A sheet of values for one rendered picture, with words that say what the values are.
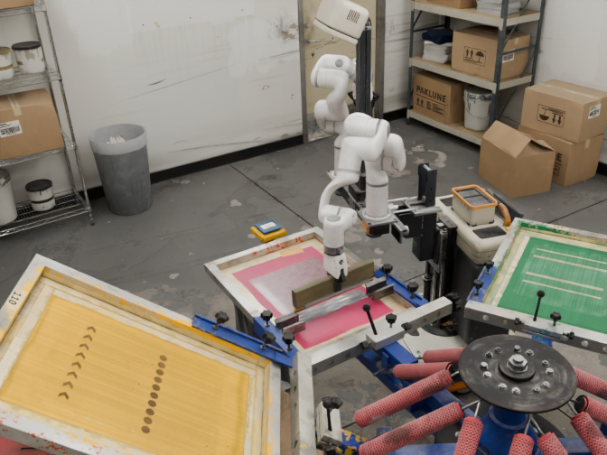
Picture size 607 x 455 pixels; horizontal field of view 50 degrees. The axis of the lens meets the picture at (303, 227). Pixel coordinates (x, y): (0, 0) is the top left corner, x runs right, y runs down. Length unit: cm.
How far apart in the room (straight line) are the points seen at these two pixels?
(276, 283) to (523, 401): 131
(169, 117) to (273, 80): 108
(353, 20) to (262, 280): 112
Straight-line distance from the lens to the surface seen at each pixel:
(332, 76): 289
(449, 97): 667
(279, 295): 266
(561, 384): 182
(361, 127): 245
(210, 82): 604
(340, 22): 265
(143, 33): 574
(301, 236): 300
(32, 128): 517
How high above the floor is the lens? 248
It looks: 29 degrees down
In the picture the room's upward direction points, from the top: 2 degrees counter-clockwise
